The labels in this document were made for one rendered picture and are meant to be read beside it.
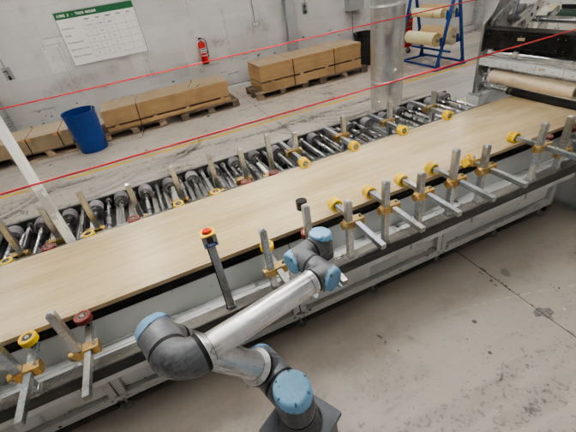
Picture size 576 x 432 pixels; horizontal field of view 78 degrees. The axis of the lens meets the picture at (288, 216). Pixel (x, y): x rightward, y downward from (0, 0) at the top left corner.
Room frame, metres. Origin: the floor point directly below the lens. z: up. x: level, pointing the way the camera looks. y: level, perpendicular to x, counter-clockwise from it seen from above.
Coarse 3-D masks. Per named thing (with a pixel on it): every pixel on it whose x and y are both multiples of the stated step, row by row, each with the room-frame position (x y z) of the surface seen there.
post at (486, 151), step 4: (488, 144) 1.93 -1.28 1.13; (484, 148) 1.93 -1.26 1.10; (488, 148) 1.91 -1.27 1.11; (484, 152) 1.92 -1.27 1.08; (488, 152) 1.91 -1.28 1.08; (484, 156) 1.92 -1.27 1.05; (488, 156) 1.92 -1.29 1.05; (480, 160) 1.94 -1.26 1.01; (484, 160) 1.91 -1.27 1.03; (488, 160) 1.92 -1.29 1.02; (480, 164) 1.94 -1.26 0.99; (484, 164) 1.91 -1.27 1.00; (488, 164) 1.92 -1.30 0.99; (480, 176) 1.92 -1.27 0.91; (484, 176) 1.92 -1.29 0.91; (480, 180) 1.92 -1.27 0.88; (484, 180) 1.92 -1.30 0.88; (476, 184) 1.94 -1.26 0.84; (480, 184) 1.91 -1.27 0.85; (480, 188) 1.91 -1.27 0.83; (476, 196) 1.93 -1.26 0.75; (480, 196) 1.92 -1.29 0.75; (476, 200) 1.92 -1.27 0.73; (480, 200) 1.92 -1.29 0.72
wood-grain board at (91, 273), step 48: (384, 144) 2.64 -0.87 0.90; (432, 144) 2.50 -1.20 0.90; (480, 144) 2.37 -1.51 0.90; (240, 192) 2.26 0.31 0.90; (288, 192) 2.15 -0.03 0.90; (336, 192) 2.04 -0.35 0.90; (96, 240) 1.95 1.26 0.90; (144, 240) 1.86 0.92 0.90; (192, 240) 1.77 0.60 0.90; (240, 240) 1.69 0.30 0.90; (0, 288) 1.62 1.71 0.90; (48, 288) 1.55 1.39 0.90; (96, 288) 1.48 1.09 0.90; (144, 288) 1.42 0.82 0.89; (0, 336) 1.25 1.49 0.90
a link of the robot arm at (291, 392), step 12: (288, 372) 0.82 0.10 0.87; (300, 372) 0.81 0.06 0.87; (276, 384) 0.78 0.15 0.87; (288, 384) 0.77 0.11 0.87; (300, 384) 0.76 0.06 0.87; (276, 396) 0.73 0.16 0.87; (288, 396) 0.73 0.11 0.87; (300, 396) 0.72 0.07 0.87; (312, 396) 0.74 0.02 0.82; (276, 408) 0.74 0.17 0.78; (288, 408) 0.69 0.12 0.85; (300, 408) 0.69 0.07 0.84; (312, 408) 0.72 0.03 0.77; (288, 420) 0.69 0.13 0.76; (300, 420) 0.69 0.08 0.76
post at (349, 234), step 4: (348, 200) 1.62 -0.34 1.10; (344, 204) 1.62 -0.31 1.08; (348, 204) 1.60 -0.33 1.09; (344, 208) 1.62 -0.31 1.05; (348, 208) 1.60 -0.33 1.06; (344, 212) 1.62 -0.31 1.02; (348, 212) 1.60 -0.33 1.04; (348, 216) 1.60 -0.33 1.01; (348, 220) 1.59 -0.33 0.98; (348, 232) 1.59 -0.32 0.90; (352, 232) 1.60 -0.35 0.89; (348, 236) 1.59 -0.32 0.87; (352, 236) 1.60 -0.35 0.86; (348, 240) 1.59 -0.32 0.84; (352, 240) 1.60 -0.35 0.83; (348, 244) 1.60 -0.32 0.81; (352, 244) 1.60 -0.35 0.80; (348, 248) 1.60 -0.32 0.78; (352, 248) 1.60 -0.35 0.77; (348, 252) 1.60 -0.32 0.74; (352, 252) 1.60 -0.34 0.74
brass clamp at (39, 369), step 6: (36, 360) 1.10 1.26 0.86; (24, 366) 1.08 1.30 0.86; (30, 366) 1.07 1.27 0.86; (36, 366) 1.07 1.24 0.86; (42, 366) 1.09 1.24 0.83; (24, 372) 1.05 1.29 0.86; (36, 372) 1.06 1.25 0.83; (42, 372) 1.06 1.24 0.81; (12, 378) 1.03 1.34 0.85; (18, 378) 1.04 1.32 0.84
